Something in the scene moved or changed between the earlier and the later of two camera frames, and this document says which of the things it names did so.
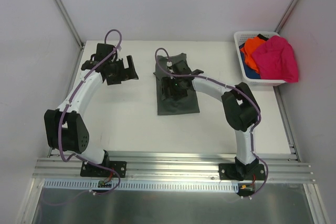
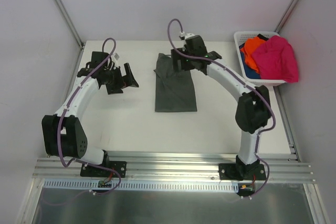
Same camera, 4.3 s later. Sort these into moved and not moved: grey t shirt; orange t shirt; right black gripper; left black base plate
Moved: right black gripper
Not moved: grey t shirt; orange t shirt; left black base plate
